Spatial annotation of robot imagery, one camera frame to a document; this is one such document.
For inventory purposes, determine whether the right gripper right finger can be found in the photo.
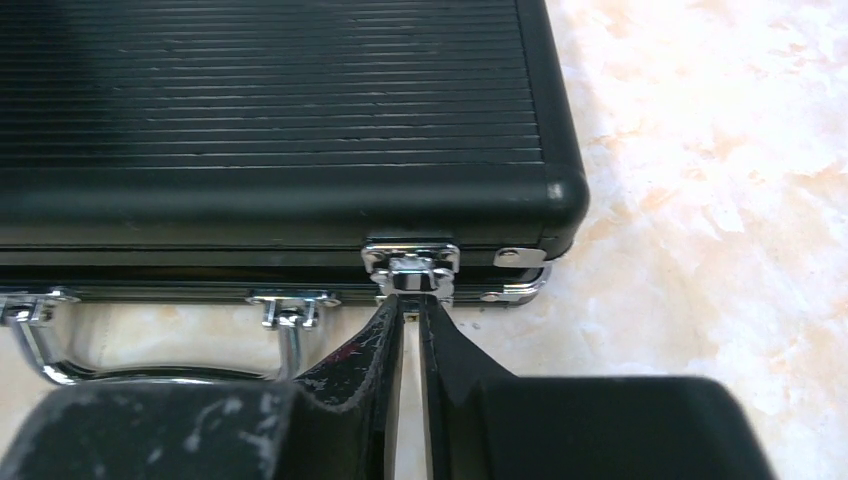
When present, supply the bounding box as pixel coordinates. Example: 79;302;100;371
419;297;773;479

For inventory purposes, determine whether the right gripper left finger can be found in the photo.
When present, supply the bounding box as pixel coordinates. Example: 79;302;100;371
1;295;403;479

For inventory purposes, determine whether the black aluminium poker case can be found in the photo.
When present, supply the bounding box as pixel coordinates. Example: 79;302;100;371
1;1;590;385

